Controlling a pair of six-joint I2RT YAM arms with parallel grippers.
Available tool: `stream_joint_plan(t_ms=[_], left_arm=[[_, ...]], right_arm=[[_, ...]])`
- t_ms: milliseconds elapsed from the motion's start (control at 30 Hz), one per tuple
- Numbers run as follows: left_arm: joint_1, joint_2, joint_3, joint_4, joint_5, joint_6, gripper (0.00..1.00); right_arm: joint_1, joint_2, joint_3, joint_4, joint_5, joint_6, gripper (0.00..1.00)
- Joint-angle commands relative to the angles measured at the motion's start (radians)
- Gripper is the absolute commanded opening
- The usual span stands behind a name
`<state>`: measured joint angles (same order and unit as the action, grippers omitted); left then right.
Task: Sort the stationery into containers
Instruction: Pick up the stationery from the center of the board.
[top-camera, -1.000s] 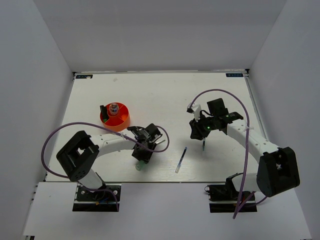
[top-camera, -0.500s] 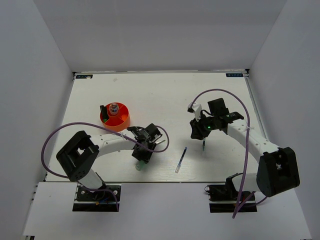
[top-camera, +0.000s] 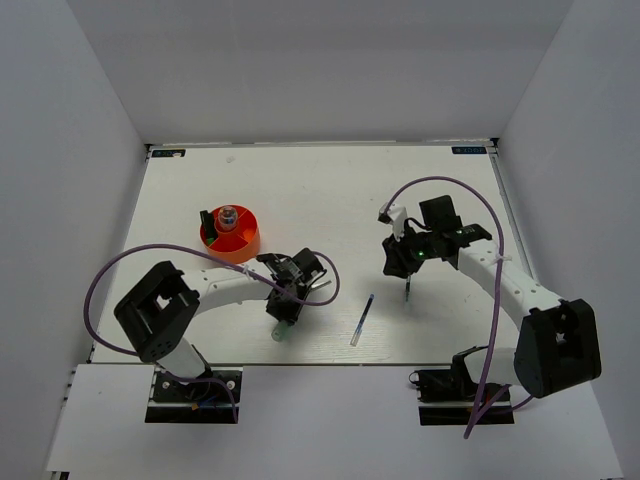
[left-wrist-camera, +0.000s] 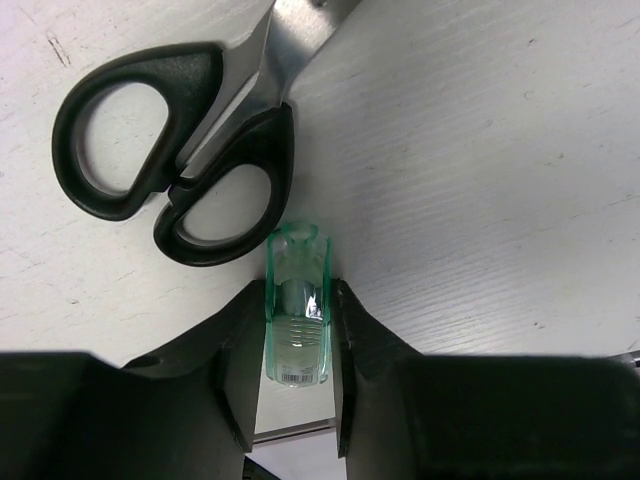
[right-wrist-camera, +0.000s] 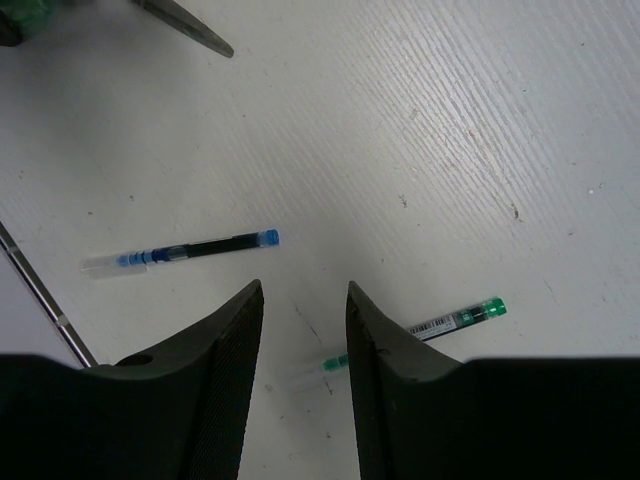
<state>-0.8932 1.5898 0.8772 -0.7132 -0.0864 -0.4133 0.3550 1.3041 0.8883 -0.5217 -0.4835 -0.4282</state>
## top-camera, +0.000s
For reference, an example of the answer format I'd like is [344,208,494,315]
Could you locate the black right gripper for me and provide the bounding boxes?
[383,222,438,279]

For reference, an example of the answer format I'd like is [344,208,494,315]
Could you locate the black handled scissors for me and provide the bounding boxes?
[310,280,332,291]

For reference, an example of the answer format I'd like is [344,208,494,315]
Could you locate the green clear pen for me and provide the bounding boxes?
[404,275,412,304]

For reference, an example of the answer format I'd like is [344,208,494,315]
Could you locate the green translucent correction tape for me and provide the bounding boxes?
[271,321,291,342]

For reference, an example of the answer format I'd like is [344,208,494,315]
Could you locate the blue clear pen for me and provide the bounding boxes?
[349,294,375,347]

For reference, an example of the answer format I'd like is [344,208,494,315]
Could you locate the yellow cap black highlighter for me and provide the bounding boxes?
[217,205,238,232]

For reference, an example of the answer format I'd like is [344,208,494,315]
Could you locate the green cap black highlighter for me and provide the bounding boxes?
[199,210,218,246]

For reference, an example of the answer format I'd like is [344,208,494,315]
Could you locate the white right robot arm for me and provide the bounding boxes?
[378,195,602,399]

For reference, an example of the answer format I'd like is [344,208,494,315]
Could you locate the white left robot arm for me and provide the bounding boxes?
[114,248,327,399]

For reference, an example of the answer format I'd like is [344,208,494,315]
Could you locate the orange round organizer container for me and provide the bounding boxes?
[199,204,261,264]

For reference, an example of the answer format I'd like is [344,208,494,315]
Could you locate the right blue table label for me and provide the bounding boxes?
[451,145,487,155]

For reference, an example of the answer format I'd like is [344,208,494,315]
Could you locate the blue table label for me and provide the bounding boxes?
[151,149,186,158]
[451,145,487,155]

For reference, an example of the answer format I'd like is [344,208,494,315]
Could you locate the left blue table label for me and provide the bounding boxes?
[151,149,186,158]

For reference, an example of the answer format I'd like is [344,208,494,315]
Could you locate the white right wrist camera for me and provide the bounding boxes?
[377,202,408,241]

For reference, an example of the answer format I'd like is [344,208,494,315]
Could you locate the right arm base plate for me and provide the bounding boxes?
[408,368,515,427]

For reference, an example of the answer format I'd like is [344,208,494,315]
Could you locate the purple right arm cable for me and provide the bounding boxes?
[384,175,536,440]

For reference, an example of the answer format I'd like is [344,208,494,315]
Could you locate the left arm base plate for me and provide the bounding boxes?
[145,368,243,425]

